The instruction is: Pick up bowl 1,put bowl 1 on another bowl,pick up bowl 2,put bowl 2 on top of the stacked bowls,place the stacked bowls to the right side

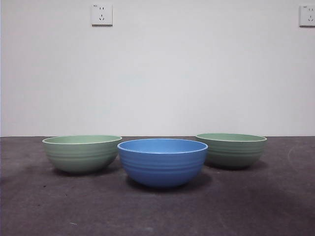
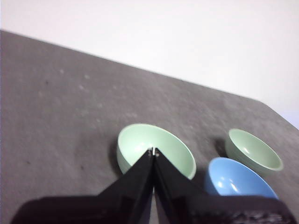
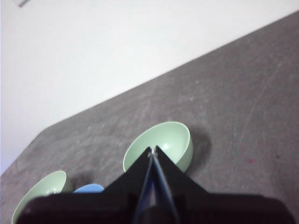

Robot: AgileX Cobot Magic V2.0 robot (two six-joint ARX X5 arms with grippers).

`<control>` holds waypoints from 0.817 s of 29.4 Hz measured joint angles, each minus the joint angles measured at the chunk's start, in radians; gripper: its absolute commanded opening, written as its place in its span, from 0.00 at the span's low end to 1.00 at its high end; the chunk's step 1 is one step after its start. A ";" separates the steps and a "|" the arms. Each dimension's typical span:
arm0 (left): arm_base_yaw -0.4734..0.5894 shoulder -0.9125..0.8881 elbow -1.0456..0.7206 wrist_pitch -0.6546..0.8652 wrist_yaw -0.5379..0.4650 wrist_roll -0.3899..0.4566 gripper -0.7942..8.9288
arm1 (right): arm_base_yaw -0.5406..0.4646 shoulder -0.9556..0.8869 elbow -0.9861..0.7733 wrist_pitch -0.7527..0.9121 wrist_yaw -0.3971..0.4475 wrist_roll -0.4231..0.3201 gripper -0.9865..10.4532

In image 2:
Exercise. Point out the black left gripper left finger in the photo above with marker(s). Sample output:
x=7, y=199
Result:
x=112, y=205

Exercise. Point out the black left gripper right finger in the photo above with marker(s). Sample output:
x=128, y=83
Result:
x=198, y=207

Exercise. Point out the green bowl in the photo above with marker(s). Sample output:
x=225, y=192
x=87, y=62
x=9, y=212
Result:
x=252, y=144
x=144, y=137

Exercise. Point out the blue bowl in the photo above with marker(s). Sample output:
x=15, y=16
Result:
x=224, y=177

